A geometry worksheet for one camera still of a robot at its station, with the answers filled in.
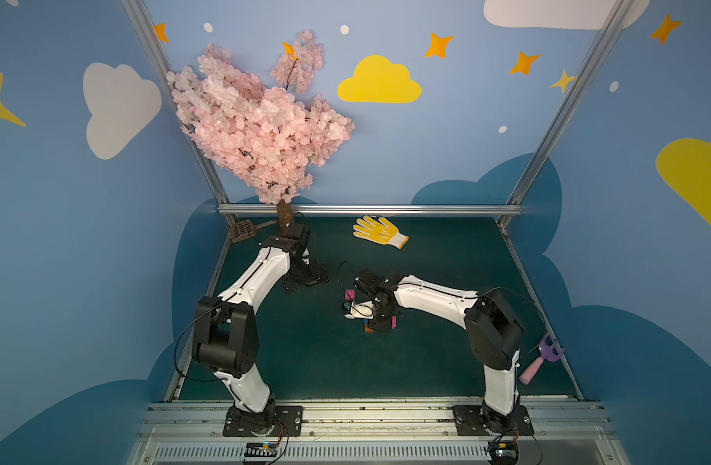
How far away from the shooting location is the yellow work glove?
1.17 metres

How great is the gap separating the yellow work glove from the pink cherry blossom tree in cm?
41

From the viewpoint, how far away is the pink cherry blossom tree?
666 mm
